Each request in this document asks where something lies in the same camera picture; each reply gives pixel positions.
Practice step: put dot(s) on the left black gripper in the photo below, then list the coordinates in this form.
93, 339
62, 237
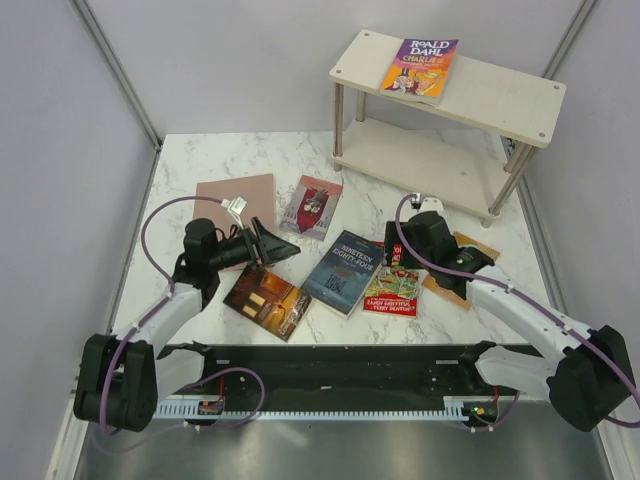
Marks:
271, 247

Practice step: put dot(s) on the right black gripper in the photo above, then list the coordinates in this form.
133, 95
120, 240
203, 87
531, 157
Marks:
393, 236

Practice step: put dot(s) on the orange Othello book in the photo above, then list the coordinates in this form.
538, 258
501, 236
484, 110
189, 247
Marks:
463, 241

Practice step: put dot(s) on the red 13-Storey Treehouse book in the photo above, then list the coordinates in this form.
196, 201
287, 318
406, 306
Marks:
395, 289

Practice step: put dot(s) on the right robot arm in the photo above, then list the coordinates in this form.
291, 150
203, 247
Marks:
584, 373

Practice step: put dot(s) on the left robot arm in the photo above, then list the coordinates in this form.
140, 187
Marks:
123, 375

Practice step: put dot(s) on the dark brown Leonard book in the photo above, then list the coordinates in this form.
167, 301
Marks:
269, 301

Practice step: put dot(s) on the grey red illustrated book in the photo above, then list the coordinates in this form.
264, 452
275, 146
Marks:
311, 209

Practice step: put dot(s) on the white two-tier shelf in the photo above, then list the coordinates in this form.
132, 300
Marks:
494, 99

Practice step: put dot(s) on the Roald Dahl Charlie book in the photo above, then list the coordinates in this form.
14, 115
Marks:
419, 70

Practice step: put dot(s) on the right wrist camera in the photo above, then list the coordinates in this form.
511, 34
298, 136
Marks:
422, 203

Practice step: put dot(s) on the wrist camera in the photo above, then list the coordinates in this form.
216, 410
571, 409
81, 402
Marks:
234, 208
422, 203

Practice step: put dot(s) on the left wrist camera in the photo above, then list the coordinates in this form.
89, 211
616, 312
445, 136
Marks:
234, 208

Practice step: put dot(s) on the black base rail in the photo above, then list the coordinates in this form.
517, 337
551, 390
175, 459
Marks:
349, 377

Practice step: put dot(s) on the white slotted cable duct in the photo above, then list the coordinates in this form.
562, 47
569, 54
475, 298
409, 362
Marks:
206, 409

